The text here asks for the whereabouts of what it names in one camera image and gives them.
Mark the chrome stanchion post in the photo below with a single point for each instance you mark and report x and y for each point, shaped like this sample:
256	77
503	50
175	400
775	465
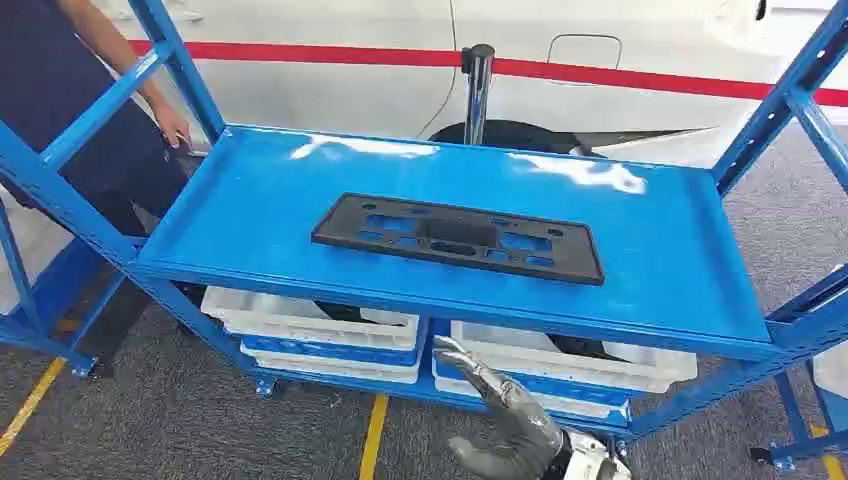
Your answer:
477	93

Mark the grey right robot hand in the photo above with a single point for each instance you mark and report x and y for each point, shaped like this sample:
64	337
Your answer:
520	424

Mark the person's hand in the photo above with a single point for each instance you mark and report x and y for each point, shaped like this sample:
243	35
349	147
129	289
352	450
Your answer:
172	126

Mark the person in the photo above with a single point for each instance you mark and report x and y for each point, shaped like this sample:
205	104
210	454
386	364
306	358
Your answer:
46	86

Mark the red barrier belt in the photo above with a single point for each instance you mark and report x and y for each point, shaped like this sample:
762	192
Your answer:
331	54

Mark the white car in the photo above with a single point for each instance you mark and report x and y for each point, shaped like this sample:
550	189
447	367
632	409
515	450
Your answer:
331	93

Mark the yellow floor tape line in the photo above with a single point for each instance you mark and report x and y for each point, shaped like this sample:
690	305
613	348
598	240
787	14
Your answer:
831	464
373	437
30	404

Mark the white plastic bin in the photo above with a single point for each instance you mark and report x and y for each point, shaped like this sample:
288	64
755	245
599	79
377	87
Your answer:
636	371
833	371
570	401
331	361
298	321

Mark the black plastic mounting plate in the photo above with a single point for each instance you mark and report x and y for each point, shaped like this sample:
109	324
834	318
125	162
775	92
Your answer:
460	233

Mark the blue metal shelf cart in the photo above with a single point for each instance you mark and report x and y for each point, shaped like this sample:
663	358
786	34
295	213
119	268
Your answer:
265	199

